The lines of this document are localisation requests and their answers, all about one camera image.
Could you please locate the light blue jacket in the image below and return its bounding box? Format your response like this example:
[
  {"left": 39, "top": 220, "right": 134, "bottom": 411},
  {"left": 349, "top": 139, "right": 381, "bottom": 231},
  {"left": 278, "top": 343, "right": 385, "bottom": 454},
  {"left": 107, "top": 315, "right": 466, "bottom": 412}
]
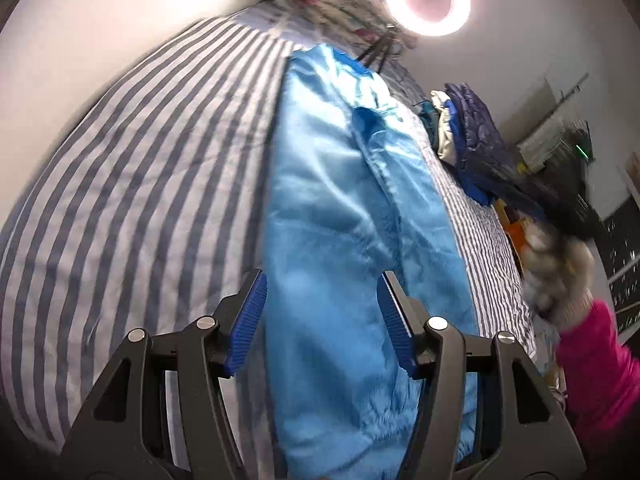
[{"left": 262, "top": 44, "right": 478, "bottom": 479}]

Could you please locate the black clothes rack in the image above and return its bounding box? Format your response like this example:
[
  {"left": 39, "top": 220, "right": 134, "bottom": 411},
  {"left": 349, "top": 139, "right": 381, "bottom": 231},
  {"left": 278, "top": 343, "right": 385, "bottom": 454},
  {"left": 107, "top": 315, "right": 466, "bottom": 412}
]
[{"left": 515, "top": 73, "right": 594, "bottom": 174}]

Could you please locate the orange stool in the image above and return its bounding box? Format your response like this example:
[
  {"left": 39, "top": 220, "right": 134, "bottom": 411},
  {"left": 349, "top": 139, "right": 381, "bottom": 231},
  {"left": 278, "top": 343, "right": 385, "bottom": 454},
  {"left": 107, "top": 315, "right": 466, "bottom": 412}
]
[{"left": 494, "top": 200, "right": 526, "bottom": 278}]

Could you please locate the right gloved hand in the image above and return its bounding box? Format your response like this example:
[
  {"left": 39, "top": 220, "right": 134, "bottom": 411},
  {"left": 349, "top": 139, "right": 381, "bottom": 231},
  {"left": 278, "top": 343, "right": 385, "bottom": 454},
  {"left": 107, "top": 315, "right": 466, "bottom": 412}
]
[{"left": 522, "top": 222, "right": 594, "bottom": 333}]

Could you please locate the dark navy puffer jacket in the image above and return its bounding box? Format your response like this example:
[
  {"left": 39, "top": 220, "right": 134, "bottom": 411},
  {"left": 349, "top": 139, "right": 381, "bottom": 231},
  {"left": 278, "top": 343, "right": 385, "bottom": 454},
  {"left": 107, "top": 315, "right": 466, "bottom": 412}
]
[{"left": 445, "top": 84, "right": 544, "bottom": 220}]

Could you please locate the black mini tripod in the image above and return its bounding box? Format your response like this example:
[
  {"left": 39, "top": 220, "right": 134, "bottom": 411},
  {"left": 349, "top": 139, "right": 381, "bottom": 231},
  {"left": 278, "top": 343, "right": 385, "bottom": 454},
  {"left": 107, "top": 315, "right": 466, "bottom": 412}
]
[{"left": 356, "top": 24, "right": 398, "bottom": 74}]

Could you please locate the striped bed quilt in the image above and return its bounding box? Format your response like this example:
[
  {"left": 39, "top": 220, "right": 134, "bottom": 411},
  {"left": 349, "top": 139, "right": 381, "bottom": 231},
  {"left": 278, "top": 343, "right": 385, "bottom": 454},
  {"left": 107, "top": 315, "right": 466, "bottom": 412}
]
[{"left": 0, "top": 14, "right": 539, "bottom": 480}]

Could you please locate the pink right sleeve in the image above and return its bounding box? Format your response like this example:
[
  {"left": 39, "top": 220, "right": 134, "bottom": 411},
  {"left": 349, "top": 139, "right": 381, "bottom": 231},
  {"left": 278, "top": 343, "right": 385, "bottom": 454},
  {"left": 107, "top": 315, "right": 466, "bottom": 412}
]
[{"left": 556, "top": 300, "right": 639, "bottom": 458}]

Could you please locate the folded floral quilt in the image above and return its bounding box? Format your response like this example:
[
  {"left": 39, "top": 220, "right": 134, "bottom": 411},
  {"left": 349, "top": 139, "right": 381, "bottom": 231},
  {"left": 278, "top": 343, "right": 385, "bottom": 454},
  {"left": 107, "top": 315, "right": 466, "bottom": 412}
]
[{"left": 283, "top": 0, "right": 396, "bottom": 52}]

